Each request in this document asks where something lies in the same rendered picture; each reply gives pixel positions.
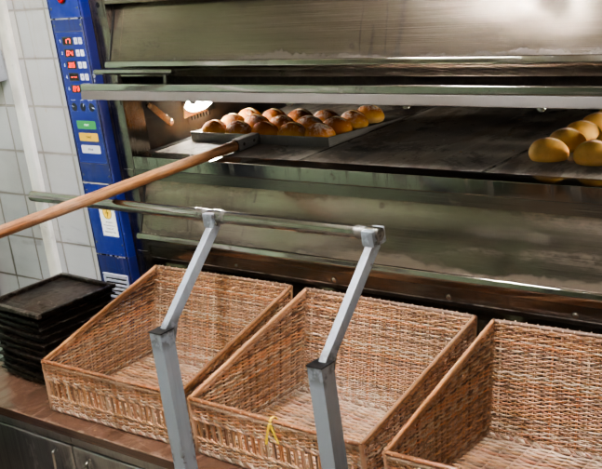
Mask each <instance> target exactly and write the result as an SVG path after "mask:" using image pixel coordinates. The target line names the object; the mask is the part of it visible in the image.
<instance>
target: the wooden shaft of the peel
mask: <svg viewBox="0 0 602 469"><path fill-rule="evenodd" d="M237 150H238V143H237V142H236V141H230V142H227V143H224V144H223V145H220V146H217V147H214V148H212V149H209V150H206V151H204V152H202V153H199V154H194V155H192V156H189V157H186V158H183V159H182V160H179V161H176V162H173V163H171V164H168V165H165V166H162V167H159V168H156V169H153V170H150V171H148V172H145V173H142V174H140V175H138V176H135V177H132V178H129V179H127V180H124V181H120V182H118V183H115V184H112V185H109V186H107V187H104V188H101V189H99V190H97V191H94V192H91V193H88V194H84V195H81V196H78V197H76V198H74V199H71V200H68V201H65V202H63V203H60V204H57V205H55V206H53V207H50V208H45V209H43V210H40V211H37V212H35V213H33V214H30V215H27V216H24V217H22V218H19V219H16V220H14V221H10V222H7V223H4V224H1V225H0V238H3V237H6V236H8V235H13V234H15V233H17V232H20V231H22V230H25V229H28V228H30V227H33V226H35V225H37V224H40V223H43V222H46V221H50V220H53V219H55V218H58V217H60V216H62V215H65V214H68V213H70V212H73V211H76V210H78V209H80V208H85V207H87V206H90V205H93V204H95V203H98V202H100V201H102V200H105V199H108V198H110V197H113V196H116V195H118V194H122V193H124V192H127V191H130V190H133V189H135V188H138V187H141V186H142V185H145V184H148V183H150V182H153V181H157V180H160V179H163V178H165V177H167V176H170V175H173V174H175V173H178V172H181V171H183V170H185V169H188V168H192V167H195V166H197V165H200V164H203V163H205V162H207V161H210V160H213V159H215V158H218V157H221V156H223V155H226V154H229V153H232V152H235V151H237Z"/></svg>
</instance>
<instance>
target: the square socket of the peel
mask: <svg viewBox="0 0 602 469"><path fill-rule="evenodd" d="M231 141H236V142H237V143H238V150H237V151H242V150H245V149H247V148H249V147H252V146H255V145H257V144H260V143H261V140H260V134H259V133H254V132H251V133H248V134H246V135H243V136H241V137H238V138H235V139H232V140H231Z"/></svg>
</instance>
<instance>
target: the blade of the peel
mask: <svg viewBox="0 0 602 469"><path fill-rule="evenodd" d="M403 117H405V116H396V115H385V116H384V119H383V121H382V122H380V123H377V124H368V126H367V127H363V128H360V129H356V130H353V131H349V132H345V133H342V134H339V135H335V136H332V137H328V138H326V137H303V136H282V135H260V140H261V143H260V144H275V145H294V146H313V147H331V146H334V145H336V144H339V143H341V142H344V141H348V140H349V139H352V138H354V137H357V136H359V135H362V134H364V133H366V132H369V131H371V130H373V129H375V128H378V127H382V126H384V125H387V124H389V123H392V122H394V121H396V120H398V119H401V118H403ZM191 135H192V141H218V142H230V141H231V140H232V139H235V138H238V137H241V136H243V135H246V134H238V133H216V132H202V129H199V130H196V131H191Z"/></svg>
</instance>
